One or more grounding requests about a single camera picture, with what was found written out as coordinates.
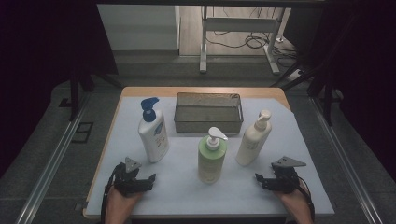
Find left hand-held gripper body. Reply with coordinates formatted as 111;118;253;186
113;157;148;198

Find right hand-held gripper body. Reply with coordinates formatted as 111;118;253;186
267;156;307;194

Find cream pump bottle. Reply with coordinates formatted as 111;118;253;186
234;108;274;167

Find white bottle with blue pump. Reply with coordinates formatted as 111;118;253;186
137;96;171;164

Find green bottle with white pump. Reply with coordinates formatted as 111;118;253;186
197;126;229;185

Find grey metal mesh basket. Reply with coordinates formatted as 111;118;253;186
173;91;245;134

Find person's left hand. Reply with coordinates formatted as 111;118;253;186
106;187;144;217

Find person's right hand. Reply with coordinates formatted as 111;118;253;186
275;181;312;217

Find pale blue table mat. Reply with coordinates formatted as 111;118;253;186
85;96;335;217

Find black metal stand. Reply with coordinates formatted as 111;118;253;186
270;60;336;127
68;69;123;122

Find white power strip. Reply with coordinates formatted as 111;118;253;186
287;68;305;82

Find dark curtain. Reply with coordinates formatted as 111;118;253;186
282;0;396;183
0;0;120;180

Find white cabinet panel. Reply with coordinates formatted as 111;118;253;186
96;4;181;52

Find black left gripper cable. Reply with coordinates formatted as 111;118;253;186
100;162;123;224

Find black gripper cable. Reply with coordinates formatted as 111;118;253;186
100;162;123;224
297;175;317;223

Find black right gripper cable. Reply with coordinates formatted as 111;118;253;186
297;175;317;223

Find aluminium rail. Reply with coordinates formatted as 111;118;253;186
14;92;92;224
308;95;383;224

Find black floor cables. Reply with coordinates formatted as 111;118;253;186
205;7;298;68

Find white metal desk frame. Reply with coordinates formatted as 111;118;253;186
199;5;286;76

